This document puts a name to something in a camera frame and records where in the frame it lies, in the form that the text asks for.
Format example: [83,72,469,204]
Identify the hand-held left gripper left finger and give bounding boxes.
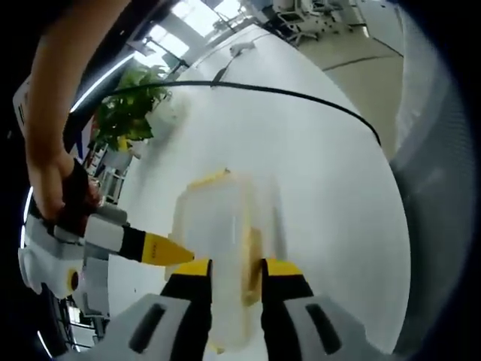
[107,258,214,361]

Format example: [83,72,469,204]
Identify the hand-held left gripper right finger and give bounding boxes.
[261,257,368,361]

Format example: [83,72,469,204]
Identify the clear plastic box yellow buckles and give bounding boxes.
[165,168,286,354]

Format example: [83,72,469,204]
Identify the person's right hand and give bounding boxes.
[28,148,104,223]

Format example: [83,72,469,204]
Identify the green potted plant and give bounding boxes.
[92,65,170,151]

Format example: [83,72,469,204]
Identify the white plant pot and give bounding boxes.
[144,92,192,131]

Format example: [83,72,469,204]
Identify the white printed panel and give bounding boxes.
[13,74,33,132]

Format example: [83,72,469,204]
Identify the small white device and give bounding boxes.
[228,40,256,56]

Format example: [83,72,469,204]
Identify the office chair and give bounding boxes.
[276,0,320,48]

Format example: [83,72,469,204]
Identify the long black cable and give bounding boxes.
[71,80,383,147]

